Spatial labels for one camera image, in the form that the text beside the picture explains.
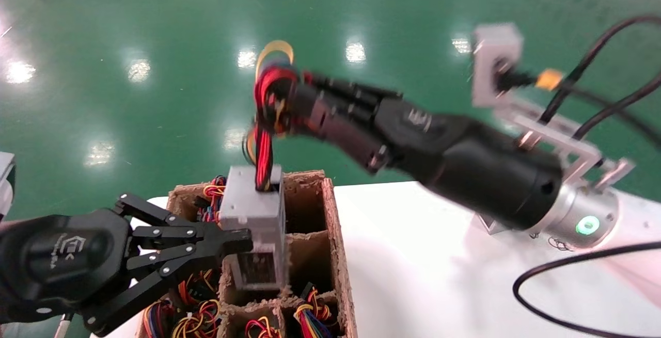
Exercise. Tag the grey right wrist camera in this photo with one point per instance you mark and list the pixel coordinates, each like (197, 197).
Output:
(488, 54)

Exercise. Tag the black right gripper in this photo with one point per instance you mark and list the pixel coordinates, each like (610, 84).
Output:
(465, 167)

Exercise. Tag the white tube frame rack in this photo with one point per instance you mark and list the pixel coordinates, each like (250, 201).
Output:
(62, 326)

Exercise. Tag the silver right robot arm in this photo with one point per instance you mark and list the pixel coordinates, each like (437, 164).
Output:
(583, 219)

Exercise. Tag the divided brown cardboard box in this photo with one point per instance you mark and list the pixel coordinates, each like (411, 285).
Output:
(341, 255)

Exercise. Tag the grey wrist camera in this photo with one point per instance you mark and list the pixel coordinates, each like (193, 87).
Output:
(5, 183)
(488, 54)

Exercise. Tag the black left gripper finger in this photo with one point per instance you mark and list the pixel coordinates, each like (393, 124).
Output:
(227, 240)

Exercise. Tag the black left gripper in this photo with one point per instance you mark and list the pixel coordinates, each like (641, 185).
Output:
(57, 260)

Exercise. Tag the silver camera bracket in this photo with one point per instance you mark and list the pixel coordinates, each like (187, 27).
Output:
(568, 139)

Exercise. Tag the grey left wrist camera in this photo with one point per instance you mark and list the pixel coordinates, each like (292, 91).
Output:
(5, 183)

